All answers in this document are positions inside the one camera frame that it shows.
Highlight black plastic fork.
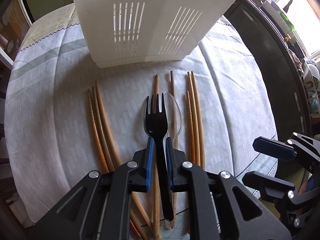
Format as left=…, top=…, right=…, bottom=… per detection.
left=144, top=93, right=174, bottom=221

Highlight clear plastic spoon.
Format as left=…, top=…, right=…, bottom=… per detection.
left=164, top=92, right=183, bottom=142

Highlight white plastic utensil holder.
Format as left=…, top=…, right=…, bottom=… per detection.
left=73, top=0, right=235, bottom=68

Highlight patterned grey-green tablecloth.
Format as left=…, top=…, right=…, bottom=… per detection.
left=4, top=4, right=278, bottom=223

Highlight sliding glass door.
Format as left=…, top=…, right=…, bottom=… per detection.
left=1, top=0, right=32, bottom=69

